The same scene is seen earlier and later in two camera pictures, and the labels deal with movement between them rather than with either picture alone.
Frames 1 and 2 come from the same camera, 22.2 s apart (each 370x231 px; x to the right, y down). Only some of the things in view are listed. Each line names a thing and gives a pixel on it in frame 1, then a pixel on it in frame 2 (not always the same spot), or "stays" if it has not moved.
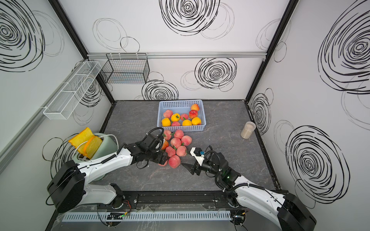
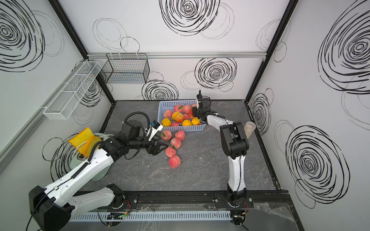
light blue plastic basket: (181, 107) stays
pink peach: (164, 164) → (187, 109)
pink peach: (175, 123) stays
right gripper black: (192, 169) → (194, 111)
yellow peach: (165, 122) stays
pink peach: (168, 113) stays
